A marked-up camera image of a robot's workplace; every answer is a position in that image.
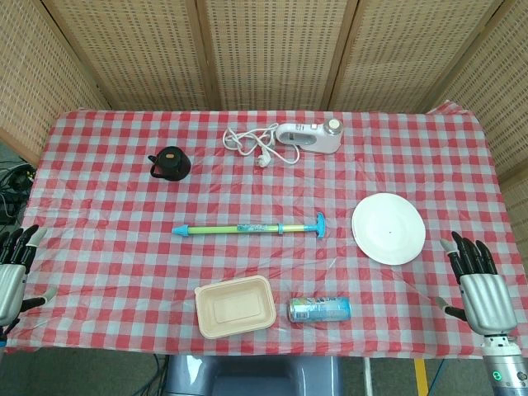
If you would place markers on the red white checkered tablecloth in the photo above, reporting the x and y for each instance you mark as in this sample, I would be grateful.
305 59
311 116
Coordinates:
123 247

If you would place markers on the green blue water pump toy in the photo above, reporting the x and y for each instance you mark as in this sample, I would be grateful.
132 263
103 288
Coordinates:
214 230

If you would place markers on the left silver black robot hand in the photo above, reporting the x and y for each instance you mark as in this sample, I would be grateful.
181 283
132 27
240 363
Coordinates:
10 288

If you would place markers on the light blue drink can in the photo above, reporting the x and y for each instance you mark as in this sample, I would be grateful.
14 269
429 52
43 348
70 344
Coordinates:
319 310

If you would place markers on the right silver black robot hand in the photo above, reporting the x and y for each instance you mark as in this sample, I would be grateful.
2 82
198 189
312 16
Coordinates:
488 301

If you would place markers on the woven bamboo screen panel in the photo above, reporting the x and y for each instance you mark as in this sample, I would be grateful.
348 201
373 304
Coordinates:
507 103
276 53
404 53
33 82
136 53

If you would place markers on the black lidded cup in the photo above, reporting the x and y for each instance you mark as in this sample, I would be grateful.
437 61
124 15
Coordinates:
169 164

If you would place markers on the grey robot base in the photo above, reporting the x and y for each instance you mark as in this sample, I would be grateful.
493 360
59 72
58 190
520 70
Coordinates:
251 377

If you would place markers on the white table leg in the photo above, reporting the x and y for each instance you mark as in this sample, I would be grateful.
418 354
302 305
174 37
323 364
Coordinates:
366 377

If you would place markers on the white hand mixer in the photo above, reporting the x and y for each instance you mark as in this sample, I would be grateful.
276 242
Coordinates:
309 138

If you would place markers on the white round plate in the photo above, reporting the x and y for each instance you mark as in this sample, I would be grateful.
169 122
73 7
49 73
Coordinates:
389 229

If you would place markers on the beige rectangular food container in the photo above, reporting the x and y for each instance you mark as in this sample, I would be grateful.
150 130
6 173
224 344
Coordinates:
235 307

